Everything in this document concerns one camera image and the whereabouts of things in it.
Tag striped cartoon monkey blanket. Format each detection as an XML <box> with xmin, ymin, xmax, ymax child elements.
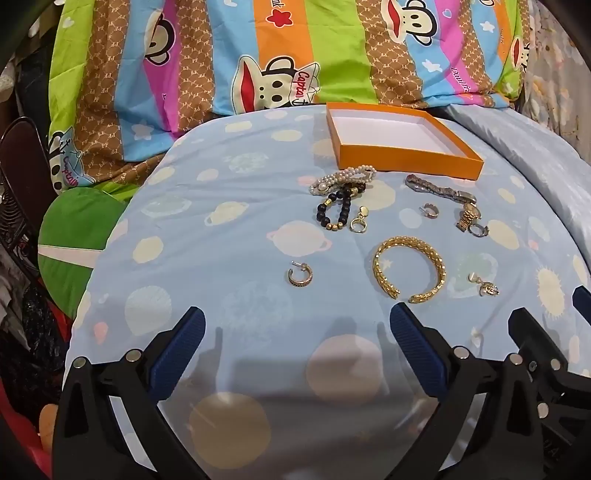
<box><xmin>48</xmin><ymin>0</ymin><xmax>532</xmax><ymax>197</ymax></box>

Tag gold hoop earring dark stones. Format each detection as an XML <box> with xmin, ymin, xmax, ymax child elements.
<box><xmin>287</xmin><ymin>261</ymin><xmax>314</xmax><ymax>289</ymax></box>

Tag pearl bead bracelet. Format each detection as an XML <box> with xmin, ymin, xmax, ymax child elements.
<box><xmin>309</xmin><ymin>166</ymin><xmax>378</xmax><ymax>195</ymax></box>

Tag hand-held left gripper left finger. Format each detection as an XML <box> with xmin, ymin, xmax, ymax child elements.
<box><xmin>52</xmin><ymin>305</ymin><xmax>208</xmax><ymax>480</ymax></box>

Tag gold cuff bracelet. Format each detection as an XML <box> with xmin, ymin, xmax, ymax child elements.
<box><xmin>372</xmin><ymin>236</ymin><xmax>448</xmax><ymax>304</ymax></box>

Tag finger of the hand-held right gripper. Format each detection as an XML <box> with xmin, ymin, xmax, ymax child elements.
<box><xmin>571</xmin><ymin>285</ymin><xmax>591</xmax><ymax>320</ymax></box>
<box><xmin>508</xmin><ymin>308</ymin><xmax>568</xmax><ymax>371</ymax></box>

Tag light blue plain sheet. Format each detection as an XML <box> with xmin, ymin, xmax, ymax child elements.
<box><xmin>441</xmin><ymin>104</ymin><xmax>591</xmax><ymax>259</ymax></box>

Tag silver and gold wristwatch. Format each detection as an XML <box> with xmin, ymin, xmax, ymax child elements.
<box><xmin>405</xmin><ymin>174</ymin><xmax>482</xmax><ymax>232</ymax></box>

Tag dark chair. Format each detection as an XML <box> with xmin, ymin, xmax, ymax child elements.
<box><xmin>0</xmin><ymin>116</ymin><xmax>54</xmax><ymax>287</ymax></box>

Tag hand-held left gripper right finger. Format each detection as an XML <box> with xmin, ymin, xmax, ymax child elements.
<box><xmin>389</xmin><ymin>304</ymin><xmax>554</xmax><ymax>480</ymax></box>

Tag gold drop hoop earring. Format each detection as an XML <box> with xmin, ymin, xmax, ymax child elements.
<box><xmin>349</xmin><ymin>207</ymin><xmax>371</xmax><ymax>234</ymax></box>

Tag orange shallow box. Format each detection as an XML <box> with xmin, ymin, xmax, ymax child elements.
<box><xmin>326</xmin><ymin>103</ymin><xmax>485</xmax><ymax>181</ymax></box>

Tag grey floral cloth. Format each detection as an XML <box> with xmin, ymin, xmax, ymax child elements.
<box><xmin>519</xmin><ymin>9</ymin><xmax>591</xmax><ymax>167</ymax></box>

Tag green cushion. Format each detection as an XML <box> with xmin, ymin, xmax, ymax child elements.
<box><xmin>38</xmin><ymin>187</ymin><xmax>131</xmax><ymax>320</ymax></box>

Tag gold pendant drop earring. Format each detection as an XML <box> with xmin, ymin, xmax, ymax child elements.
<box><xmin>468</xmin><ymin>272</ymin><xmax>500</xmax><ymax>298</ymax></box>

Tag black bead bracelet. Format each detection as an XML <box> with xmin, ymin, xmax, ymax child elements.
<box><xmin>315</xmin><ymin>183</ymin><xmax>366</xmax><ymax>229</ymax></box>

